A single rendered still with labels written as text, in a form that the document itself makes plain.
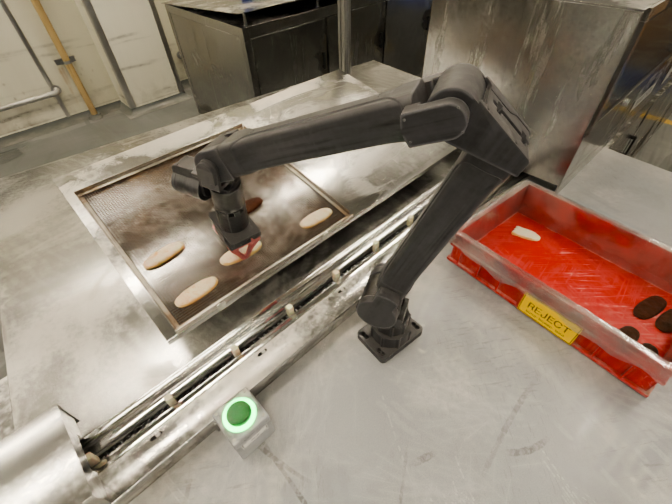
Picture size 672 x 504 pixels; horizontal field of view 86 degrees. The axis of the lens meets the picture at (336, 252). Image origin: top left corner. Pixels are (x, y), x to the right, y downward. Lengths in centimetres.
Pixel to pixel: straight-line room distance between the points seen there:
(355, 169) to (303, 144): 60
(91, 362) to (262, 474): 44
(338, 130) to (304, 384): 49
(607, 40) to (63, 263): 144
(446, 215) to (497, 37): 77
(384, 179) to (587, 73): 55
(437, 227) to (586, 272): 60
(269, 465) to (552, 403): 52
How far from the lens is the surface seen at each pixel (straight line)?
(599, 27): 112
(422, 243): 55
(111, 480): 76
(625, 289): 108
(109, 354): 93
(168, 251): 91
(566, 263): 107
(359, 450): 71
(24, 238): 137
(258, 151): 56
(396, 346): 77
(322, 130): 49
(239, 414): 66
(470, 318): 87
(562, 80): 117
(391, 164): 115
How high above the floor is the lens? 151
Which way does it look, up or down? 46 degrees down
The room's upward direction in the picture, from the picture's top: 3 degrees counter-clockwise
